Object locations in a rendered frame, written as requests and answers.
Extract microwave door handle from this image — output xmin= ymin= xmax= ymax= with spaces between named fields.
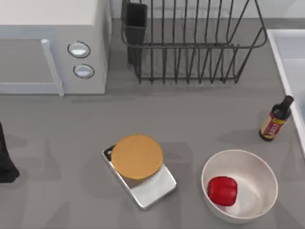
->
xmin=41 ymin=39 xmax=65 ymax=97

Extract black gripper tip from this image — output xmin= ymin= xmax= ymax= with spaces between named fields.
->
xmin=0 ymin=122 xmax=20 ymax=184

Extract dark sauce bottle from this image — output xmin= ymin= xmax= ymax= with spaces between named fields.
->
xmin=259 ymin=95 xmax=295 ymax=142

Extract dark wire dish rack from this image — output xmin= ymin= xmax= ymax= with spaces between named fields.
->
xmin=120 ymin=0 xmax=268 ymax=84

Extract round orange scale plate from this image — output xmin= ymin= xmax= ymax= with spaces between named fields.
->
xmin=111 ymin=134 xmax=164 ymax=180

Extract dark cutlery holder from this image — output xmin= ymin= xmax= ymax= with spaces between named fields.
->
xmin=121 ymin=0 xmax=149 ymax=64

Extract white bowl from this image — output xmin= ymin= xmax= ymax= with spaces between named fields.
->
xmin=201 ymin=149 xmax=279 ymax=224

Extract round microwave knob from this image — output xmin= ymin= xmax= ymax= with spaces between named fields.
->
xmin=72 ymin=63 xmax=95 ymax=80
xmin=67 ymin=41 xmax=92 ymax=59

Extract pale microwave oven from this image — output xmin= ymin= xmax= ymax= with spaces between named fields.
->
xmin=0 ymin=0 xmax=112 ymax=95

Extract red bell pepper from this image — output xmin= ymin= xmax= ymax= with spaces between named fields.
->
xmin=207 ymin=176 xmax=239 ymax=207

